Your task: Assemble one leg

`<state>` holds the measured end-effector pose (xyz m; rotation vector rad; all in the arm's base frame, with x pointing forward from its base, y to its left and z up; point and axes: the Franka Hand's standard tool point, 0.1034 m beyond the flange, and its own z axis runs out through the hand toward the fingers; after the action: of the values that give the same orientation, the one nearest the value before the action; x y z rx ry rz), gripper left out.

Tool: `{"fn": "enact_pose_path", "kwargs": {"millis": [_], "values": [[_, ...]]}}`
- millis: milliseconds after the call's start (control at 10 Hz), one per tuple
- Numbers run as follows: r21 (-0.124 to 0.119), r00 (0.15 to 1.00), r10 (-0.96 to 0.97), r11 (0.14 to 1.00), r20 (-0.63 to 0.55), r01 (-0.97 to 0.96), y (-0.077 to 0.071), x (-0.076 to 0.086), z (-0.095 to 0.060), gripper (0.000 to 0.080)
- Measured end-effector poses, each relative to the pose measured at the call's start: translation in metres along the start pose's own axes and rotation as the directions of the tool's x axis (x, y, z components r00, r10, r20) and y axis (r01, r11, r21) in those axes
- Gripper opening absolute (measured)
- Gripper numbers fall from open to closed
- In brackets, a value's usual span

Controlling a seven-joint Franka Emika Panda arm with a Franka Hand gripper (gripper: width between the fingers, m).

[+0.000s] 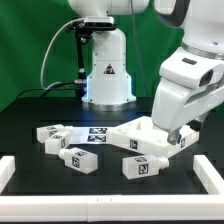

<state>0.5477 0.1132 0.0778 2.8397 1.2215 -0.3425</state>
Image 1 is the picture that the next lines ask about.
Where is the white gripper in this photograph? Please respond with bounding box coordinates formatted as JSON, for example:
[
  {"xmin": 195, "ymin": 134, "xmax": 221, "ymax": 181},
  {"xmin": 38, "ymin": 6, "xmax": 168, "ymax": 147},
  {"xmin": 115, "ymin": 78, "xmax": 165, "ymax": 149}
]
[{"xmin": 151, "ymin": 78, "xmax": 224, "ymax": 145}]

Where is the white square table top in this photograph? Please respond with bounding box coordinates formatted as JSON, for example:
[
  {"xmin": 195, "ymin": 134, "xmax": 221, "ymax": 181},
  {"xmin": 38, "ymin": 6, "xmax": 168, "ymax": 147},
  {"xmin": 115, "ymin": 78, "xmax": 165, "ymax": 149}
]
[{"xmin": 106, "ymin": 116, "xmax": 199, "ymax": 158}]

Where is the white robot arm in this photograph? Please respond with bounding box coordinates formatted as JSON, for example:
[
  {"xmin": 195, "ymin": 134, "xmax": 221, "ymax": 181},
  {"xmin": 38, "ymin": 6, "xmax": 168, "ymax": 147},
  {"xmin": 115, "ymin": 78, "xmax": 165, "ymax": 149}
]
[{"xmin": 68, "ymin": 0, "xmax": 224, "ymax": 145}]

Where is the white U-shaped fence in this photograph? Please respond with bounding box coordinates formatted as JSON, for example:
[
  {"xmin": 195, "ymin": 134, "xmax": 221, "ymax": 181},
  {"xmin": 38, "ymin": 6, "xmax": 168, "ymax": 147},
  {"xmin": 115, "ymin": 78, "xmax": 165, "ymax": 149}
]
[{"xmin": 0, "ymin": 155, "xmax": 224, "ymax": 222}]

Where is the white paper marker sheet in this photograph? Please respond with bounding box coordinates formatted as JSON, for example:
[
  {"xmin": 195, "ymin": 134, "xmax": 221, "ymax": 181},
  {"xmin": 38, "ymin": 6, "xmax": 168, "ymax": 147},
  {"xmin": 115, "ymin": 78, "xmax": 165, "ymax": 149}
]
[{"xmin": 68, "ymin": 126, "xmax": 125, "ymax": 146}]

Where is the green backdrop curtain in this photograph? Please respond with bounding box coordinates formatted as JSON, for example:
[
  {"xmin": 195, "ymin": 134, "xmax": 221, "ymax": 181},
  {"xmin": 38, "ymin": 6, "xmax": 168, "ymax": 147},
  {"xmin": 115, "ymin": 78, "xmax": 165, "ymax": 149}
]
[{"xmin": 0, "ymin": 0, "xmax": 183, "ymax": 111}]

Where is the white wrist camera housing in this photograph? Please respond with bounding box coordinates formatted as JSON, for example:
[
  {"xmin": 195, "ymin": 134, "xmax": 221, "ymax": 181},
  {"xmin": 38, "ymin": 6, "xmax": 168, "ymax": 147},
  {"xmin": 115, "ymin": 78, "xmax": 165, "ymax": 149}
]
[{"xmin": 159, "ymin": 47, "xmax": 224, "ymax": 89}]

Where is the black cable on table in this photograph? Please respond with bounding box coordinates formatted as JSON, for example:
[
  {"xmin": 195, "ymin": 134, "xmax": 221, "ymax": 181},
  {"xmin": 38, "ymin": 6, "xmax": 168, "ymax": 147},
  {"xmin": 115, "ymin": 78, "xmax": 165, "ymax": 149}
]
[{"xmin": 15, "ymin": 79, "xmax": 87, "ymax": 100}]

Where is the black camera stand pole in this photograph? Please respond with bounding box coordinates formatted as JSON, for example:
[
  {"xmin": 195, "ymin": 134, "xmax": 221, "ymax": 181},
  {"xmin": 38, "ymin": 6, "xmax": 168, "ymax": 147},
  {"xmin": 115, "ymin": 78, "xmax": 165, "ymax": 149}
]
[{"xmin": 66, "ymin": 22, "xmax": 92, "ymax": 98}]

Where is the grey camera on stand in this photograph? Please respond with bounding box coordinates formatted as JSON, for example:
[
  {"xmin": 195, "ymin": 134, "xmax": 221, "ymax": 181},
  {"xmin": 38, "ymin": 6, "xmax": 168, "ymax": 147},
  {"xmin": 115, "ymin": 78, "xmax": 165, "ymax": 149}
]
[{"xmin": 84, "ymin": 16, "xmax": 114, "ymax": 30}]

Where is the grey camera cable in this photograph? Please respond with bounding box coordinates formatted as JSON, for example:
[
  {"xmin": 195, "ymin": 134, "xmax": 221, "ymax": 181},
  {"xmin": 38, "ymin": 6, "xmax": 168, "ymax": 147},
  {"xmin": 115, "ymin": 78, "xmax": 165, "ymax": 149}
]
[{"xmin": 39, "ymin": 17, "xmax": 85, "ymax": 91}]

